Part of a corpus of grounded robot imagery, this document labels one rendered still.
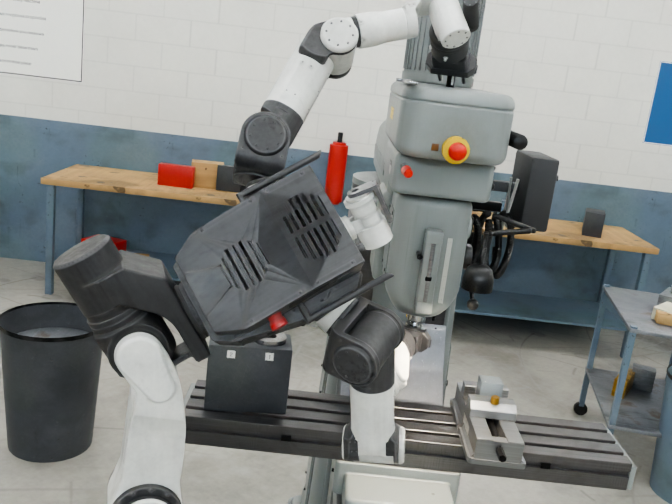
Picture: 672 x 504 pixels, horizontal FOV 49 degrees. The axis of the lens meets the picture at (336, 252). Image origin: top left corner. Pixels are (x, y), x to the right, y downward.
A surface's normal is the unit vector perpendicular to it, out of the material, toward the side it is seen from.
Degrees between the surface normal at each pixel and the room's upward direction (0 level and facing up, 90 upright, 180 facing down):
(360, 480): 0
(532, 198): 90
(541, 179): 90
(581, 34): 90
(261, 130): 63
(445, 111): 90
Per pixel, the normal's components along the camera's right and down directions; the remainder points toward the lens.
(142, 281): 0.29, 0.27
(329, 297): 0.04, -0.18
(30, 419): -0.12, 0.29
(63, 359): 0.51, 0.33
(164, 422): 0.14, 0.64
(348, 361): -0.44, 0.40
